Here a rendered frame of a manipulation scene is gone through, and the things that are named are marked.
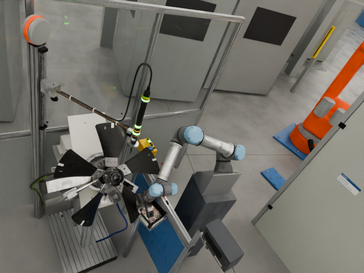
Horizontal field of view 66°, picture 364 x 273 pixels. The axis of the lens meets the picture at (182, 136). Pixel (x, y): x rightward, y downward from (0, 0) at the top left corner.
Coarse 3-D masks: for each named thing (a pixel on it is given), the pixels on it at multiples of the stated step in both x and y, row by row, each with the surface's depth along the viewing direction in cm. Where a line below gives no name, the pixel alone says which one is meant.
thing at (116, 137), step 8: (96, 128) 183; (112, 128) 183; (120, 128) 184; (104, 136) 184; (112, 136) 183; (120, 136) 184; (104, 144) 185; (112, 144) 184; (120, 144) 184; (104, 152) 186; (112, 152) 184; (120, 152) 184
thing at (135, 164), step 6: (144, 150) 206; (150, 150) 208; (138, 156) 202; (144, 156) 203; (150, 156) 205; (126, 162) 195; (132, 162) 196; (138, 162) 198; (144, 162) 200; (150, 162) 202; (156, 162) 205; (132, 168) 193; (138, 168) 195; (144, 168) 197; (150, 168) 199; (156, 168) 202
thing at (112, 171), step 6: (102, 168) 187; (108, 168) 183; (114, 168) 180; (108, 174) 178; (114, 174) 181; (120, 174) 184; (102, 180) 187; (108, 180) 178; (114, 180) 181; (120, 180) 184; (114, 186) 181
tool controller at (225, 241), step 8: (208, 224) 175; (216, 224) 176; (208, 232) 174; (216, 232) 172; (224, 232) 173; (208, 240) 179; (216, 240) 169; (224, 240) 170; (232, 240) 170; (208, 248) 180; (216, 248) 171; (224, 248) 166; (232, 248) 167; (216, 256) 176; (224, 256) 165; (232, 256) 164; (240, 256) 164; (224, 264) 169; (232, 264) 169
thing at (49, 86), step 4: (44, 80) 174; (48, 80) 175; (52, 80) 176; (44, 84) 171; (48, 84) 172; (52, 84) 173; (56, 84) 174; (60, 84) 176; (44, 88) 173; (48, 88) 172; (52, 88) 171; (56, 88) 174; (60, 88) 178; (44, 92) 175; (48, 92) 173; (52, 92) 172; (56, 92) 176; (52, 96) 174
